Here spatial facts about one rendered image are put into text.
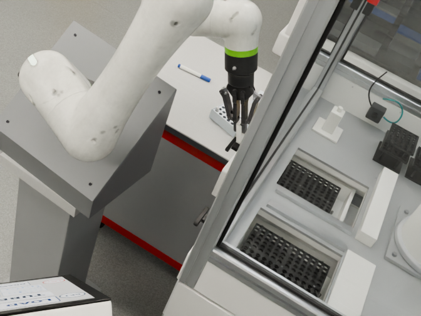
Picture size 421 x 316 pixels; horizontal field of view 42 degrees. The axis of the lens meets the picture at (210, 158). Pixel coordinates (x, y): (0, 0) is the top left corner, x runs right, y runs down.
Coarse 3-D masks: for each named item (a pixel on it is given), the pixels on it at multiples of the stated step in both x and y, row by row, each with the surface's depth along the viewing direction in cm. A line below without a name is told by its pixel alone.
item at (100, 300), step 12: (60, 276) 108; (72, 276) 107; (84, 288) 93; (84, 300) 83; (96, 300) 82; (108, 300) 83; (0, 312) 78; (12, 312) 77; (24, 312) 78; (36, 312) 78; (48, 312) 79; (60, 312) 80; (72, 312) 81; (84, 312) 81; (96, 312) 82; (108, 312) 83
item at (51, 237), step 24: (24, 192) 165; (48, 192) 152; (24, 216) 172; (48, 216) 165; (72, 216) 161; (96, 216) 180; (24, 240) 179; (48, 240) 172; (72, 240) 173; (24, 264) 187; (48, 264) 179; (72, 264) 186; (96, 288) 218
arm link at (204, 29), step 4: (208, 16) 143; (208, 20) 143; (200, 24) 144; (204, 24) 144; (208, 24) 144; (200, 28) 145; (204, 28) 145; (208, 28) 144; (196, 32) 147; (200, 32) 146; (204, 32) 146; (208, 32) 146; (204, 36) 149; (208, 36) 148; (212, 36) 148
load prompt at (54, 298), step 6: (24, 300) 85; (30, 300) 85; (36, 300) 85; (42, 300) 84; (48, 300) 84; (54, 300) 84; (60, 300) 84; (0, 306) 82; (6, 306) 82; (12, 306) 81; (18, 306) 81; (24, 306) 81
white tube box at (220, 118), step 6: (222, 108) 195; (210, 114) 194; (216, 114) 192; (222, 114) 193; (240, 114) 196; (216, 120) 193; (222, 120) 191; (228, 120) 192; (222, 126) 192; (228, 126) 191; (228, 132) 192; (234, 132) 190
